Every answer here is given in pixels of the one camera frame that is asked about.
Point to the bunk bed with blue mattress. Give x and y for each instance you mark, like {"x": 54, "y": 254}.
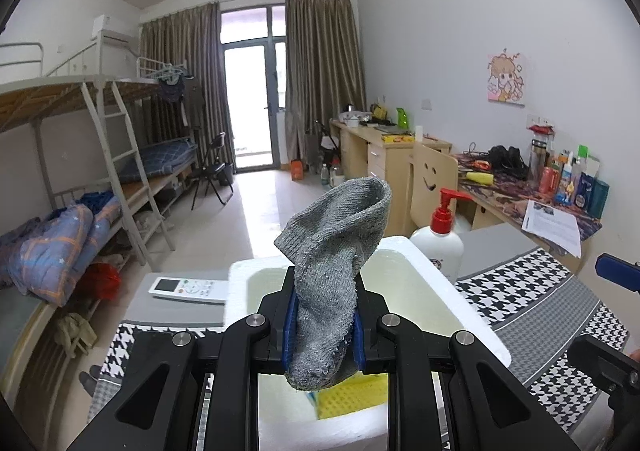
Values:
{"x": 165, "y": 156}

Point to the grey sock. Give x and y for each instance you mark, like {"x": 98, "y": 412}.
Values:
{"x": 325, "y": 281}

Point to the houndstooth tablecloth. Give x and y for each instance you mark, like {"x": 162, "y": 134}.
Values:
{"x": 550, "y": 301}

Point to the white red pump bottle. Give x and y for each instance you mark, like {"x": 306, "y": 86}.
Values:
{"x": 437, "y": 251}

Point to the black folding chair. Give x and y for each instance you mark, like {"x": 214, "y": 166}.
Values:
{"x": 215, "y": 166}

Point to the dark hanging clothes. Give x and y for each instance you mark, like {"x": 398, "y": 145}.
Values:
{"x": 172, "y": 91}

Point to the wooden desk with drawers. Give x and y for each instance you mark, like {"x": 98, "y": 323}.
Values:
{"x": 360, "y": 151}

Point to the red bag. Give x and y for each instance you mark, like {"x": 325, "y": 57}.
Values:
{"x": 102, "y": 281}

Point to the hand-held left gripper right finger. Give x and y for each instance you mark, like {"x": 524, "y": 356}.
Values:
{"x": 359, "y": 351}

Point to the glass balcony door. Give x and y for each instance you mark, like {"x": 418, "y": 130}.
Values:
{"x": 250, "y": 106}

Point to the blue checked quilt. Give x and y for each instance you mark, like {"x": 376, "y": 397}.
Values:
{"x": 55, "y": 251}

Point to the white cooking pot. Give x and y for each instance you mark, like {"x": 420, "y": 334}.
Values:
{"x": 352, "y": 120}

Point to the olive cloth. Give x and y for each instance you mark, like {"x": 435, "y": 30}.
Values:
{"x": 75, "y": 331}

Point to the printed paper sheets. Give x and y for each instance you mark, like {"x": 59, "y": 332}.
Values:
{"x": 550, "y": 226}

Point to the orange box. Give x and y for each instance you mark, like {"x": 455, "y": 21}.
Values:
{"x": 297, "y": 170}

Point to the wooden smiley face chair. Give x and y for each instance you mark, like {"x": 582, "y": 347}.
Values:
{"x": 430, "y": 176}

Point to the red white packet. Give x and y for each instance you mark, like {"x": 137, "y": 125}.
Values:
{"x": 542, "y": 125}

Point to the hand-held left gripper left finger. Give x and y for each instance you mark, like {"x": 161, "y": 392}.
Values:
{"x": 288, "y": 341}

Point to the cluster of toiletry bottles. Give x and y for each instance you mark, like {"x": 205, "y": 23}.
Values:
{"x": 585, "y": 191}

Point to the steel thermos flask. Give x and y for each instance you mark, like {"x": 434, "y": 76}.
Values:
{"x": 539, "y": 156}

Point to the white metal bunk bed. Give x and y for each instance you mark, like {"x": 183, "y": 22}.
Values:
{"x": 50, "y": 98}

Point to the white foam box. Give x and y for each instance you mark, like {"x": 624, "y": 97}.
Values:
{"x": 435, "y": 301}

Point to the yellow foam fruit net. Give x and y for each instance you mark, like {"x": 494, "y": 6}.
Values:
{"x": 350, "y": 398}

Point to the wooden desk with patterned cover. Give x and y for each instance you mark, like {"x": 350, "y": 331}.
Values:
{"x": 482, "y": 218}

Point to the yellow bottle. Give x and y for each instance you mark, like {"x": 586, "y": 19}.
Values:
{"x": 480, "y": 177}

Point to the white remote control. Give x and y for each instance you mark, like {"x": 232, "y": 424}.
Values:
{"x": 185, "y": 287}

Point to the green bag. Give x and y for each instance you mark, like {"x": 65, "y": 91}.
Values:
{"x": 402, "y": 117}

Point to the dark slipper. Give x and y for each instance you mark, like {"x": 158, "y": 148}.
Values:
{"x": 90, "y": 381}

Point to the white air conditioner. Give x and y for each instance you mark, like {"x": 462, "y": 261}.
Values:
{"x": 112, "y": 28}

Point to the cartoon wall poster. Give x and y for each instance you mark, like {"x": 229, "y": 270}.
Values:
{"x": 507, "y": 78}

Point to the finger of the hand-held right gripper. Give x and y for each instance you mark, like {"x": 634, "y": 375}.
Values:
{"x": 600, "y": 361}
{"x": 615, "y": 268}

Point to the brown curtain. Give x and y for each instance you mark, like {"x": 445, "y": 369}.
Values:
{"x": 200, "y": 81}
{"x": 320, "y": 71}

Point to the black shoes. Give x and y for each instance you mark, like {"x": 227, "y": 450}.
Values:
{"x": 505, "y": 158}

